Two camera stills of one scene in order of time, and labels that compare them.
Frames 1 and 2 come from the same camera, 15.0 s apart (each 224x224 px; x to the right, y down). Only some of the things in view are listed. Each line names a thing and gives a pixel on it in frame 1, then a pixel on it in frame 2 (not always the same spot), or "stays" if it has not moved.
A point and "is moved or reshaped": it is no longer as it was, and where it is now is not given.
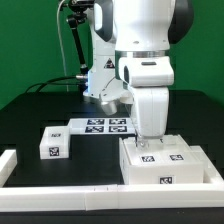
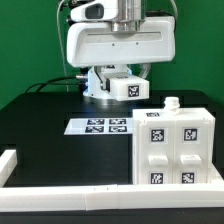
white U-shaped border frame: [105, 197] stays
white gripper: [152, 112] to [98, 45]
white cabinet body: [168, 162] is moved or reshaped
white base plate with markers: [101, 126] stays
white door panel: [175, 150] to [192, 153]
